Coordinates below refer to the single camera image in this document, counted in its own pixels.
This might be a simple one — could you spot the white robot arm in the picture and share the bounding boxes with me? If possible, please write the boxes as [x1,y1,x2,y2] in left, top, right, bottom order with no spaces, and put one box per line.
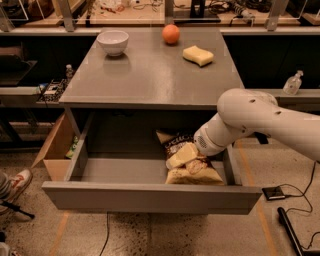
[166,88,320,169]

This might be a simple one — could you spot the green snack bag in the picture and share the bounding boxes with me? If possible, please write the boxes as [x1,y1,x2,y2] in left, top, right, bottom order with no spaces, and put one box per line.
[65,136,79,159]

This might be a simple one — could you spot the cardboard box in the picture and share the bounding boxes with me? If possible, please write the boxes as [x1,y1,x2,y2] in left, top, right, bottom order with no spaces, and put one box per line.
[32,113,75,181]

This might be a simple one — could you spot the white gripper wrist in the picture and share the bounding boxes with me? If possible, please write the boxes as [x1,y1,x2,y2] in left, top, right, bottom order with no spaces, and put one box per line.
[166,113,251,170]

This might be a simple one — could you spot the yellow sponge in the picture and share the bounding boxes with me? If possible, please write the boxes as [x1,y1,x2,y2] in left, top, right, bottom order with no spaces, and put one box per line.
[183,46,214,67]

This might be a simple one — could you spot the orange fruit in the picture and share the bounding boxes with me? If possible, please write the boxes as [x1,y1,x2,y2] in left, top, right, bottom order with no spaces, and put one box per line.
[162,24,180,44]

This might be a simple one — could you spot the wooden workbench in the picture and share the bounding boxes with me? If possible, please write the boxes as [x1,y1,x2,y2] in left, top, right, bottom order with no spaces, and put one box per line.
[24,0,300,27]

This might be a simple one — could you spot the brown chip bag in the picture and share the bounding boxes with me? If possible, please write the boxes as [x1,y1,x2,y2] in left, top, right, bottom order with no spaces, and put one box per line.
[156,130,224,185]

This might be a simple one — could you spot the white bowl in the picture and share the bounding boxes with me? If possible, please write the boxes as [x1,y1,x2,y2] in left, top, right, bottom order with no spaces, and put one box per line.
[97,30,129,56]

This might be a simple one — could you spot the black cable on floor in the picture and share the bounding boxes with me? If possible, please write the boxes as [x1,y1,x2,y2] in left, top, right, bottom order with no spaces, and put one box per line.
[278,159,320,251]

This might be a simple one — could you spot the small black device on floor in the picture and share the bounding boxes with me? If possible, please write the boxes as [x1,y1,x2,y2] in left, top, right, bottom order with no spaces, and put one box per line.
[262,186,285,201]

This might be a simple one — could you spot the black pole on floor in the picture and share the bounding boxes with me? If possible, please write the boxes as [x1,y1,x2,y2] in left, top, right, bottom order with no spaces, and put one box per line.
[277,207,304,256]

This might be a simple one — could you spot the white red sneaker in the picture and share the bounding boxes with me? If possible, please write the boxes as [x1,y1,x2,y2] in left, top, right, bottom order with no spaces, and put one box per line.
[0,169,32,203]

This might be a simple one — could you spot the black tripod leg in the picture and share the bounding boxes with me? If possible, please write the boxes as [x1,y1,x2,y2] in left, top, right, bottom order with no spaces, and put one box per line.
[0,200,35,219]

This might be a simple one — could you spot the small plastic bottle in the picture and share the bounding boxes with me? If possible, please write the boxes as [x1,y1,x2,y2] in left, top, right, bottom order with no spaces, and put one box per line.
[66,64,74,81]

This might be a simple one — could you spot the grey counter cabinet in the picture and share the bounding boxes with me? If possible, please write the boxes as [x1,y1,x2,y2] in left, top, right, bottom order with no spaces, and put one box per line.
[59,27,243,113]

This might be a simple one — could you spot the clear sanitizer bottle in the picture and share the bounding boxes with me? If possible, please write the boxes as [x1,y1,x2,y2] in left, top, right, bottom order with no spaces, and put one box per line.
[283,70,303,95]

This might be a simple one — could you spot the black cable under drawer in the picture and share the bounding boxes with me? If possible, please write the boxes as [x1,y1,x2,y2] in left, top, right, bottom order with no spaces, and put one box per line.
[98,212,111,256]

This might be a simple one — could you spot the grey open drawer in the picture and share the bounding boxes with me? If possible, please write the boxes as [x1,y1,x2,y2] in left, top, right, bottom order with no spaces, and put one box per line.
[42,110,261,214]

